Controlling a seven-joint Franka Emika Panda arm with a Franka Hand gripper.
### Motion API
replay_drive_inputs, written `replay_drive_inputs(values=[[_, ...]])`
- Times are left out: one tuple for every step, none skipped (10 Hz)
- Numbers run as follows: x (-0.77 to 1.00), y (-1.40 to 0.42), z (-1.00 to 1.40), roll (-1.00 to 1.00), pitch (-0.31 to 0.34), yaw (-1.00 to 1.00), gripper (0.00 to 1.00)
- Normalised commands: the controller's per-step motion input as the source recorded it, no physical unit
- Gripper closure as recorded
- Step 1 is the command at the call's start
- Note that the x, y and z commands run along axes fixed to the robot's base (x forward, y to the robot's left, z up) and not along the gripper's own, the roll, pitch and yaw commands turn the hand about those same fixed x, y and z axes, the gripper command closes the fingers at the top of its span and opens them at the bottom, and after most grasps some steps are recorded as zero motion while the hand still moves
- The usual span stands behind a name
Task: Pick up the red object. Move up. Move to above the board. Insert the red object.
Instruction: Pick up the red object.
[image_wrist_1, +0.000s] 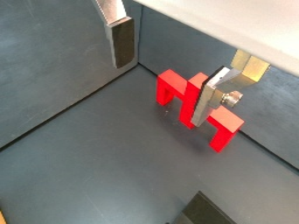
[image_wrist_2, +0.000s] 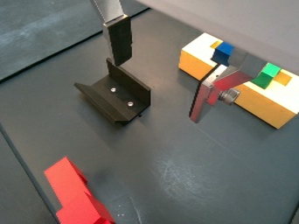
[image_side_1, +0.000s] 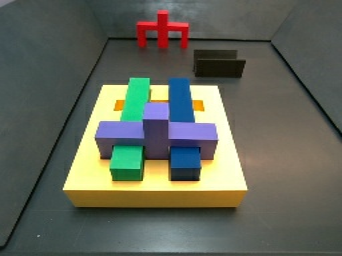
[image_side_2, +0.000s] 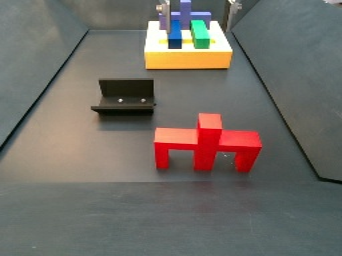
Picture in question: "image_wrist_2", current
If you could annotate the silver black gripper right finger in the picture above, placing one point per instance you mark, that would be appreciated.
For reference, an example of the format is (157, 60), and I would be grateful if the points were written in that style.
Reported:
(219, 80)

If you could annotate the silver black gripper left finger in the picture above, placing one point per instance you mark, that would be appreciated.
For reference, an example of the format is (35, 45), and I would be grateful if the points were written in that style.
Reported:
(116, 28)

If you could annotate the red E-shaped block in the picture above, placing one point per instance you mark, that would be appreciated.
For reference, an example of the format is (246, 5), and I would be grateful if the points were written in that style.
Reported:
(80, 208)

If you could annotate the yellow wooden board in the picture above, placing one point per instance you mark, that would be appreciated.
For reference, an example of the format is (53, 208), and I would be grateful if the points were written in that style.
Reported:
(274, 104)

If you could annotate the blue long block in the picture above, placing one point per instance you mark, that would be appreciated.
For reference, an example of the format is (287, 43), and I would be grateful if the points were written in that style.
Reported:
(222, 53)

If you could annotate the green long block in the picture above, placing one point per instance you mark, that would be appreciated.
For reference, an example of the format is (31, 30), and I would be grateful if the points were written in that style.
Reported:
(266, 75)

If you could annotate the black angled bracket stand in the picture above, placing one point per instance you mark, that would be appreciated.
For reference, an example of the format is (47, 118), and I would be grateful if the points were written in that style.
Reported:
(119, 95)

